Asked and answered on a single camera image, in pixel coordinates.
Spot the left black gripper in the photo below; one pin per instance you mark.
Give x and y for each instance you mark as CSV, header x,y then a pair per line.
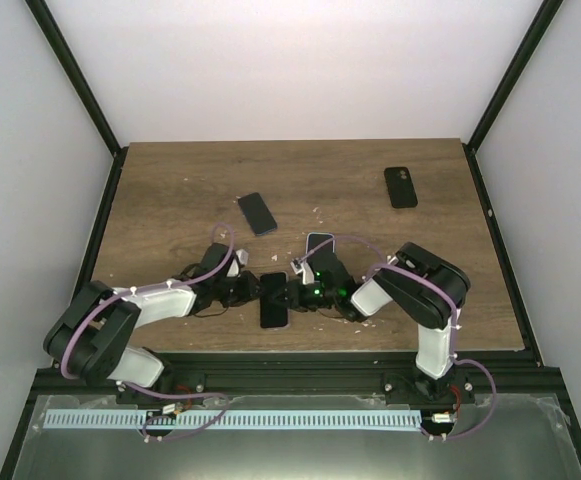
x,y
250,291

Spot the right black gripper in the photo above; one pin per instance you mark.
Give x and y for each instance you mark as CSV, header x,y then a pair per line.
x,y
295,298

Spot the clear magsafe phone case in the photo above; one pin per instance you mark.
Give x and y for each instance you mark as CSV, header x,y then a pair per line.
x,y
287,320

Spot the blue-edged black phone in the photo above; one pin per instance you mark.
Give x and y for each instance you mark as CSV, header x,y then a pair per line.
x,y
257,214

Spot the black phone case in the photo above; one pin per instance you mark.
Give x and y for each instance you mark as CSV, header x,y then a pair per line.
x,y
400,187

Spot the light blue phone case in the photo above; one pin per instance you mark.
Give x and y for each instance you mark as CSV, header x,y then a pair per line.
x,y
314,239

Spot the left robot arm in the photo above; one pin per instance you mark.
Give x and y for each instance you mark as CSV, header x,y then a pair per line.
x,y
90,340

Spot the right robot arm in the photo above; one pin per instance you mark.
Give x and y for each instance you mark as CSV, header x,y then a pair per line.
x,y
429,289

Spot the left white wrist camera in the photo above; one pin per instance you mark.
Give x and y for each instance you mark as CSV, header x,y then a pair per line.
x,y
242,257

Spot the black aluminium frame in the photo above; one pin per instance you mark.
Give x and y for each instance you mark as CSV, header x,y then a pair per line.
x,y
521,370

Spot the light blue slotted cable duct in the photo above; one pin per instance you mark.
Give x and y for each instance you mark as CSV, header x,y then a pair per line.
x,y
372,420

